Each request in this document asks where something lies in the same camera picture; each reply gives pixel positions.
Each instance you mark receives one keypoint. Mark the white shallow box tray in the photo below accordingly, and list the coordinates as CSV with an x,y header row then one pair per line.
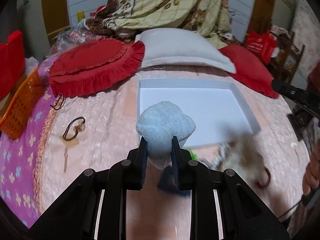
x,y
218,108

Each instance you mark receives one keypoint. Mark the white pillow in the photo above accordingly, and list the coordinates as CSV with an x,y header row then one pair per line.
x,y
171,46

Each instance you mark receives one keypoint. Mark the cream fluffy scrunchie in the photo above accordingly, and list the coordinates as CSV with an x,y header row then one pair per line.
x,y
243,157

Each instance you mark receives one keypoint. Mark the light blue fluffy scrunchie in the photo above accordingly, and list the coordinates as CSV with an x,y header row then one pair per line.
x,y
158,124

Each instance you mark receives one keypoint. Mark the red plain cushion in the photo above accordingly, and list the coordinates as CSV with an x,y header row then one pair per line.
x,y
250,71

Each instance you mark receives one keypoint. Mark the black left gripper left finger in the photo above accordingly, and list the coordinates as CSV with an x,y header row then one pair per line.
x,y
130,173

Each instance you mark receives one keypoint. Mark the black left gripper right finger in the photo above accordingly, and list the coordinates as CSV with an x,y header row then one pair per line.
x,y
189,174

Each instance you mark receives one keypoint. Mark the pink textured bedspread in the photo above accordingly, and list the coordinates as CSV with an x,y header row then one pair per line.
x,y
98,131

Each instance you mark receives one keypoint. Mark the red plastic bin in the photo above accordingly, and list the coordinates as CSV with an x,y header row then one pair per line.
x,y
12,62

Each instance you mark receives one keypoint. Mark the red ruffled cushion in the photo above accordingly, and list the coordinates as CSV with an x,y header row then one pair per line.
x,y
95,66

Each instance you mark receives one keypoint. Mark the clear plastic bag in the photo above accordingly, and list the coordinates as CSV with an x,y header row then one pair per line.
x,y
70,38

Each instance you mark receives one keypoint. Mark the brown hair clip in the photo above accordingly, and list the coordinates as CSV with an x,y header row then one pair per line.
x,y
59,102

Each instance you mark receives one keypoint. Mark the orange plastic basket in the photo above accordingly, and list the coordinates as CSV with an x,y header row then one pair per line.
x,y
15,118

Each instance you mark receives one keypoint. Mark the wooden chair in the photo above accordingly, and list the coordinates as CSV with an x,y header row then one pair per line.
x,y
284,65

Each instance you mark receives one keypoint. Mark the person's right hand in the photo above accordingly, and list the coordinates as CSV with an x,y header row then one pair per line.
x,y
311,176

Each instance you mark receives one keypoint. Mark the red shopping bag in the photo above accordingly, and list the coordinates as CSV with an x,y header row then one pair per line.
x,y
261,46

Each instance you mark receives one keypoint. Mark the floral beige quilt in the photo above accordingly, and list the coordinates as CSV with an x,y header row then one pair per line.
x,y
123,18

